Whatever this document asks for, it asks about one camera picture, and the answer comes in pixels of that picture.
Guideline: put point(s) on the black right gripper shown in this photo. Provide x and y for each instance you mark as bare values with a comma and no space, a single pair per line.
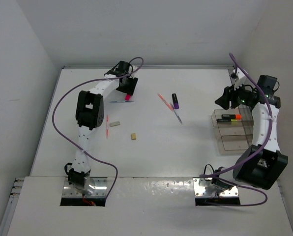
229,94

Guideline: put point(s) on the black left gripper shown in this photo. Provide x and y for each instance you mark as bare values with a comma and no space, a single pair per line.
129,89

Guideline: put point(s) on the pink black highlighter marker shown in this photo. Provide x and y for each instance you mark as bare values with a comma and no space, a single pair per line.
128,97

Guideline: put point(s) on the yellow black highlighter marker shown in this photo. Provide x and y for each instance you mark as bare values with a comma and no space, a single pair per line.
224,120

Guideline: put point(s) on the orange black highlighter marker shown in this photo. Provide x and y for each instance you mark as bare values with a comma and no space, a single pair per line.
231,116

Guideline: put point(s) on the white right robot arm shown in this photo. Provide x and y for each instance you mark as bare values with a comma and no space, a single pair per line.
262,163

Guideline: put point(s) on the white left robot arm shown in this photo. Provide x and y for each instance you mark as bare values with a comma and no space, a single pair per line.
90,116

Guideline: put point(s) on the blue ballpoint pen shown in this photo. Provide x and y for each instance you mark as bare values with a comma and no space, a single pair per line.
124,101

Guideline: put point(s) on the clear plastic organizer tray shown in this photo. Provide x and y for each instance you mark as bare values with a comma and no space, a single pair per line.
233,138

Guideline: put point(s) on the pink double-ended pen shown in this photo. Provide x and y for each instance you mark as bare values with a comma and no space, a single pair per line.
107,126

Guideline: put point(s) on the grey white eraser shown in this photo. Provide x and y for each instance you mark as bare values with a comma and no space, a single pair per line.
113,124

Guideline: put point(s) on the orange double-ended pen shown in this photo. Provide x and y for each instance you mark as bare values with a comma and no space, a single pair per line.
166,103

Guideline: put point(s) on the purple black highlighter marker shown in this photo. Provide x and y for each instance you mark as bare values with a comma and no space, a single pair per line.
175,101

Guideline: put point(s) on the purple double-ended pen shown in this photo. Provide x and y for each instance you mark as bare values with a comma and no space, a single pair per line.
176,114

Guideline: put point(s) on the tan eraser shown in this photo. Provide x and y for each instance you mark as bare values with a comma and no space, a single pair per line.
133,136

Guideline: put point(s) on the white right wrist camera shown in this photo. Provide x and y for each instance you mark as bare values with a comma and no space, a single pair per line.
239,79

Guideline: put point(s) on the aluminium frame rail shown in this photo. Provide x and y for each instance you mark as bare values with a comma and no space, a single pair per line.
228,67

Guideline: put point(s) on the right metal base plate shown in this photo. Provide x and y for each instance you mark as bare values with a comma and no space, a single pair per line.
205,189

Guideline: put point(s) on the metal base plate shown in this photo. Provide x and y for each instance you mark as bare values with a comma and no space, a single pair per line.
94,187
205,189

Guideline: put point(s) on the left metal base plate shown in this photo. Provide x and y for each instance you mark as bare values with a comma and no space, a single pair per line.
94,187

